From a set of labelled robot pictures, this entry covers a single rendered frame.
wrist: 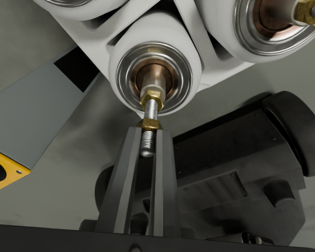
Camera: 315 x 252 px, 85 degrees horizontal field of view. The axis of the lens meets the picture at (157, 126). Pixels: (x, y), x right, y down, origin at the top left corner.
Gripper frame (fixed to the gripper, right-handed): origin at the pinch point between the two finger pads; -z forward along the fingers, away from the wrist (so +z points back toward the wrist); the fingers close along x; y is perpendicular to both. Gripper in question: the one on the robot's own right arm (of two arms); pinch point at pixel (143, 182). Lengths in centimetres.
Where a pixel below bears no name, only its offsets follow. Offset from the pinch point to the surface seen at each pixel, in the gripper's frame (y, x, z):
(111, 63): -1.2, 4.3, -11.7
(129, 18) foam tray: -4.2, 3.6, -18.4
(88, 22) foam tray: -3.0, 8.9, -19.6
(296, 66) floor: 3.6, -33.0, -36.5
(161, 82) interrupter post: -0.9, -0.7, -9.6
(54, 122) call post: 7.2, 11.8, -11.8
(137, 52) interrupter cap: -2.7, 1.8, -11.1
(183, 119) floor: 22.4, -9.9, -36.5
